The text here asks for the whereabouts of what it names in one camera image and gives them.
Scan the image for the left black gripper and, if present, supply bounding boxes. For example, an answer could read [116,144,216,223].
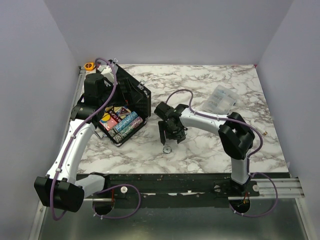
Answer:
[100,77,143,109]

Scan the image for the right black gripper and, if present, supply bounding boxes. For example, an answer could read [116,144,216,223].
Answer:
[159,120,186,144]

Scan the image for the black poker set case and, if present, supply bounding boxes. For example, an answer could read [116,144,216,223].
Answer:
[98,59,152,147]

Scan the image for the white poker chip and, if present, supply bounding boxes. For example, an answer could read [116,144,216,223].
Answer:
[162,146,172,154]

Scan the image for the red triangular dealer button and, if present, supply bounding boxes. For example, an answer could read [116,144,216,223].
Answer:
[117,106,131,119]

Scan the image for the yellow round button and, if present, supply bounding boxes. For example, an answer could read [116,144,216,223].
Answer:
[101,112,111,123]

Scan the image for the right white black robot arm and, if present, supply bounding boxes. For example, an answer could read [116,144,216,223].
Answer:
[154,102,255,196]

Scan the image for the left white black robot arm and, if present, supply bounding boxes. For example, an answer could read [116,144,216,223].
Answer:
[34,73,125,221]

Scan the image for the purple poker chip row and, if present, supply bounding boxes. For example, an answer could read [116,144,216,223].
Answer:
[119,116,143,138]

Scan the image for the blue poker chip row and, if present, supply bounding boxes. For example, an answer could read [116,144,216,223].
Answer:
[112,111,138,133]

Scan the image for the red playing card deck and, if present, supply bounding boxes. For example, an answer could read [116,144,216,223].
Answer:
[99,117,118,131]

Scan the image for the orange tape measure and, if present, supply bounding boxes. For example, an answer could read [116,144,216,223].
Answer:
[84,62,95,72]

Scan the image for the clear plastic box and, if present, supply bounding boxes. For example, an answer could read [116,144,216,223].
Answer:
[201,85,239,115]

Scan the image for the aluminium side rail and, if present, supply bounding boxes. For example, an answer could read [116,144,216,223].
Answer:
[37,65,87,176]

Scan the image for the black mounting rail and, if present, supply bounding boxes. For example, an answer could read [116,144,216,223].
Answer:
[74,172,261,210]

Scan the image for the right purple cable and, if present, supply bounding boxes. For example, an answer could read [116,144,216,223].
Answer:
[164,89,280,218]

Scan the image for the purple cable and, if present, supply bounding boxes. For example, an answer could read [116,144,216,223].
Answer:
[164,89,280,218]
[49,57,142,222]

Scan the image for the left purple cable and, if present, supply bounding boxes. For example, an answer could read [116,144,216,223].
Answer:
[49,57,142,222]

